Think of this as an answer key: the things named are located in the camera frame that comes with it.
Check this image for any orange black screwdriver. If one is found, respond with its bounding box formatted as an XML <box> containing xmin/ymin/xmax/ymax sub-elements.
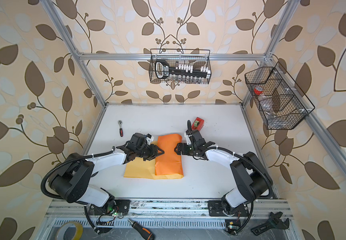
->
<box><xmin>128</xmin><ymin>219</ymin><xmax>155</xmax><ymax>240</ymax></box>

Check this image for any black wire basket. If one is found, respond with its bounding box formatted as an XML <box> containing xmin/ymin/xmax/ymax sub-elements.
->
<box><xmin>148</xmin><ymin>48</ymin><xmax>212</xmax><ymax>85</ymax></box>
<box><xmin>245</xmin><ymin>62</ymin><xmax>315</xmax><ymax>130</ymax></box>

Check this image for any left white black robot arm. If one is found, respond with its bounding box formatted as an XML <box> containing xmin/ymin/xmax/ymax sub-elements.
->
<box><xmin>40</xmin><ymin>133</ymin><xmax>164</xmax><ymax>234</ymax></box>

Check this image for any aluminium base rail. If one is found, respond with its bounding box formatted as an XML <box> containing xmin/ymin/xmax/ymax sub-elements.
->
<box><xmin>44</xmin><ymin>197</ymin><xmax>294</xmax><ymax>219</ymax></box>

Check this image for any red cap plastic bottle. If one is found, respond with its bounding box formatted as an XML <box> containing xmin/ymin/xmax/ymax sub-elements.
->
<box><xmin>254</xmin><ymin>86</ymin><xmax>276</xmax><ymax>118</ymax></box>

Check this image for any red tape dispenser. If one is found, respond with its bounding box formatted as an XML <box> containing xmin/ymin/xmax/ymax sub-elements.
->
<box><xmin>192</xmin><ymin>117</ymin><xmax>205</xmax><ymax>131</ymax></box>

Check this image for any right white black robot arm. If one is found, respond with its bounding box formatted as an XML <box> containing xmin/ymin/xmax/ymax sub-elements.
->
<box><xmin>175</xmin><ymin>121</ymin><xmax>274</xmax><ymax>236</ymax></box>

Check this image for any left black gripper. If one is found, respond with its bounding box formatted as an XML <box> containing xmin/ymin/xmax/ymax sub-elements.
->
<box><xmin>135</xmin><ymin>144</ymin><xmax>166</xmax><ymax>160</ymax></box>

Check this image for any red handled ratchet wrench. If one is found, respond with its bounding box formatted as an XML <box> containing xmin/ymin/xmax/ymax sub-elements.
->
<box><xmin>118</xmin><ymin>120</ymin><xmax>123</xmax><ymax>137</ymax></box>

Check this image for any yellowish packing tape roll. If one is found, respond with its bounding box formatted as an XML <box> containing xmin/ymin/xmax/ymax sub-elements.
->
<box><xmin>55</xmin><ymin>221</ymin><xmax>84</xmax><ymax>240</ymax></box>

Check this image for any black socket set holder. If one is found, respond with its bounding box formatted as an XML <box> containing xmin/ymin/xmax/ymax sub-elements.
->
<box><xmin>154</xmin><ymin>60</ymin><xmax>212</xmax><ymax>80</ymax></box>

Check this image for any back black wire basket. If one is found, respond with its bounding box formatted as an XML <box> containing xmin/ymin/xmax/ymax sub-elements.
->
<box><xmin>148</xmin><ymin>48</ymin><xmax>212</xmax><ymax>85</ymax></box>

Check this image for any right black wire basket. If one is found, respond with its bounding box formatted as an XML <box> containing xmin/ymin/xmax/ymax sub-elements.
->
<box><xmin>245</xmin><ymin>62</ymin><xmax>315</xmax><ymax>130</ymax></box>

